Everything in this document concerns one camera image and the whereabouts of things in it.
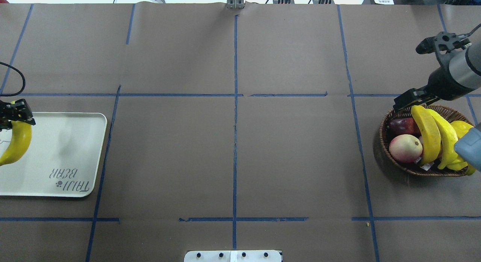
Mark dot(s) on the brown wicker basket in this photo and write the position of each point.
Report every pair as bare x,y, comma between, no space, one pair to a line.
383,137

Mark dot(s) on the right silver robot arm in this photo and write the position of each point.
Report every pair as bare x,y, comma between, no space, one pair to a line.
457,76

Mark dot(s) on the yellow lemon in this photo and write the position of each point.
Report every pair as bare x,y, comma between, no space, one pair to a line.
461,128

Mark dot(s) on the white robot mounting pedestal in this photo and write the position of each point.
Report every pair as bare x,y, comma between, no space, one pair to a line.
234,256

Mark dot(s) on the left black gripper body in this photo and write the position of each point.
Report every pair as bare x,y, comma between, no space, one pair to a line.
15,111

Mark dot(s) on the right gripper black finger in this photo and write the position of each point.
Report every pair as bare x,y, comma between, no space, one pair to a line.
414,97

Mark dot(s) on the dark red mango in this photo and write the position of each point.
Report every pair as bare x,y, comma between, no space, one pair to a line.
404,126

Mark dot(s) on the cream bear tray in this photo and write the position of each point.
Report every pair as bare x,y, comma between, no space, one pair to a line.
62,159

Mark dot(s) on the aluminium frame post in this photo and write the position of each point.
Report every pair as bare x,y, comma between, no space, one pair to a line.
235,4

